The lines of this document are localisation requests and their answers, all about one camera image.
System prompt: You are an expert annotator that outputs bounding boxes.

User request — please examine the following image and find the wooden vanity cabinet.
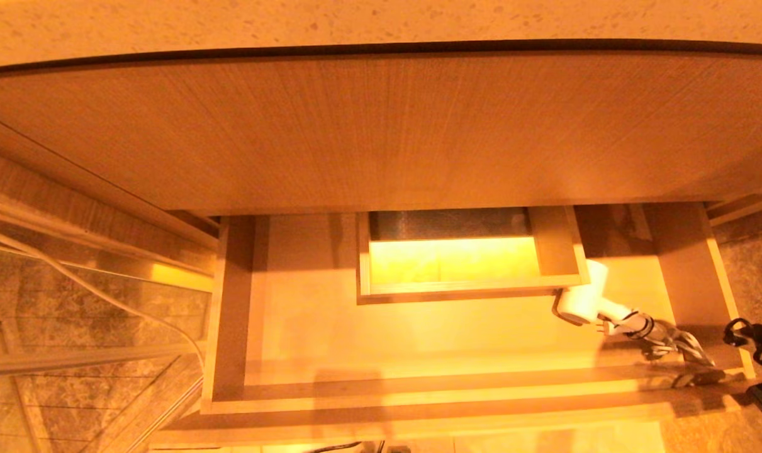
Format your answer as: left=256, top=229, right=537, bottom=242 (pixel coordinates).
left=0, top=44, right=762, bottom=220

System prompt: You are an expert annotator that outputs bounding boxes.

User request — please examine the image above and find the wooden drawer with cutout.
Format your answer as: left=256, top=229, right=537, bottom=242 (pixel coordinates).
left=148, top=201, right=759, bottom=449

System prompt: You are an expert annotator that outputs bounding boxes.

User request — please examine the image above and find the thin white cable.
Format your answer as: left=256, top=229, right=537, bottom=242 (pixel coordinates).
left=0, top=225, right=204, bottom=361

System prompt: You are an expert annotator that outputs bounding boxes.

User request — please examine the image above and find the white hair dryer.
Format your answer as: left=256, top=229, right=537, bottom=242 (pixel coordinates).
left=554, top=259, right=636, bottom=337

